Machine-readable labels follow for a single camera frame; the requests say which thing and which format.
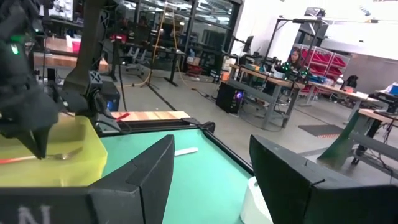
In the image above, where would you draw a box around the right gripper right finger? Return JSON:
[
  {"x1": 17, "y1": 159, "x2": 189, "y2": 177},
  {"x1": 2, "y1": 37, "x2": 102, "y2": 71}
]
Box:
[{"x1": 248, "y1": 134, "x2": 398, "y2": 224}]

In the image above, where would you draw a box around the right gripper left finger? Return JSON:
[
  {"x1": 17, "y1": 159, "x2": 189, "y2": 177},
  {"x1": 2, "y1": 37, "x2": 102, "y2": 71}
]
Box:
[{"x1": 0, "y1": 134, "x2": 175, "y2": 224}]

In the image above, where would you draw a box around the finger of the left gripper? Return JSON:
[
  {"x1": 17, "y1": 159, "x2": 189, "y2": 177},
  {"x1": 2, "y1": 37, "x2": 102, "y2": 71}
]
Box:
[
  {"x1": 32, "y1": 125, "x2": 51, "y2": 159},
  {"x1": 7, "y1": 129, "x2": 43, "y2": 159}
]

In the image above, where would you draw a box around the orange steel fork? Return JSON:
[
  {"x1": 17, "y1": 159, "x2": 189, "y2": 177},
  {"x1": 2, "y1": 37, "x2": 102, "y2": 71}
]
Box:
[{"x1": 0, "y1": 147, "x2": 84, "y2": 166}]

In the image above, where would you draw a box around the yellow-green plastic bin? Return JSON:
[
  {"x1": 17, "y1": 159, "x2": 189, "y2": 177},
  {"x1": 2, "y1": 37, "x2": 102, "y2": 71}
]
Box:
[{"x1": 0, "y1": 114, "x2": 109, "y2": 188}]

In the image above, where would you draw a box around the white plastic bin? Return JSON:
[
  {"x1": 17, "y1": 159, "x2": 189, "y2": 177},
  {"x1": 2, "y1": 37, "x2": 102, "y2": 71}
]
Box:
[{"x1": 239, "y1": 175, "x2": 275, "y2": 224}]

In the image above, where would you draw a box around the green legged desk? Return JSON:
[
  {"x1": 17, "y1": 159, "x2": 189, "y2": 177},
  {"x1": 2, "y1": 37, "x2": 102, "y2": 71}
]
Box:
[{"x1": 316, "y1": 107, "x2": 398, "y2": 181}]

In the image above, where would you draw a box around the black striped floor mat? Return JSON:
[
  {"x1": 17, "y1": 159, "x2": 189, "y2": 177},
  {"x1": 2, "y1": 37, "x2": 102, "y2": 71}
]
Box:
[{"x1": 297, "y1": 123, "x2": 345, "y2": 139}]

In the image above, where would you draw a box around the black computer with blue light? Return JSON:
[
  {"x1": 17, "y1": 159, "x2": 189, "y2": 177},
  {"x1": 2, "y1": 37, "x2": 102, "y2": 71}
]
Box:
[{"x1": 98, "y1": 80, "x2": 121, "y2": 113}]

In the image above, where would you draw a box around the wooden top work desk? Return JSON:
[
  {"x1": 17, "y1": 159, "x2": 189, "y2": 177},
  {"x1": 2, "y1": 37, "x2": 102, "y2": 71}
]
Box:
[{"x1": 226, "y1": 63, "x2": 307, "y2": 130}]

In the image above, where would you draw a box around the black computer tower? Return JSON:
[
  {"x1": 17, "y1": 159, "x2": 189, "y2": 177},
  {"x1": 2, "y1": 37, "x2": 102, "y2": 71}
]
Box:
[{"x1": 215, "y1": 81, "x2": 245, "y2": 114}]

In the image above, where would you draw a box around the person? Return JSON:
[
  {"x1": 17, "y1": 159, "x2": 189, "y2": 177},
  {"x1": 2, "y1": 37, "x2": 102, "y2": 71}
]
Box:
[{"x1": 287, "y1": 47, "x2": 304, "y2": 71}]

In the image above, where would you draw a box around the red storage bin rack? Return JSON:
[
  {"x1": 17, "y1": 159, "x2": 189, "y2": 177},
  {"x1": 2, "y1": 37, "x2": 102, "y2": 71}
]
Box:
[{"x1": 292, "y1": 43, "x2": 348, "y2": 94}]

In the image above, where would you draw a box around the black desk monitor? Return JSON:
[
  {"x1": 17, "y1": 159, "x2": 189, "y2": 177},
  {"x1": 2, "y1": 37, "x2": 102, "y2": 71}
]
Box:
[{"x1": 242, "y1": 35, "x2": 255, "y2": 54}]

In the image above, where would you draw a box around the white handled fork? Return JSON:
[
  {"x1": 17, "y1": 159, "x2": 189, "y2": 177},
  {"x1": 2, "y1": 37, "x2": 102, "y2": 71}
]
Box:
[{"x1": 173, "y1": 146, "x2": 200, "y2": 157}]

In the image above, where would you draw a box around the black metal gantry frame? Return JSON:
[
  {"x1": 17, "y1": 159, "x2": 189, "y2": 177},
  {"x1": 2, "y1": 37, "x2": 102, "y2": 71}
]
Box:
[{"x1": 263, "y1": 16, "x2": 380, "y2": 68}]

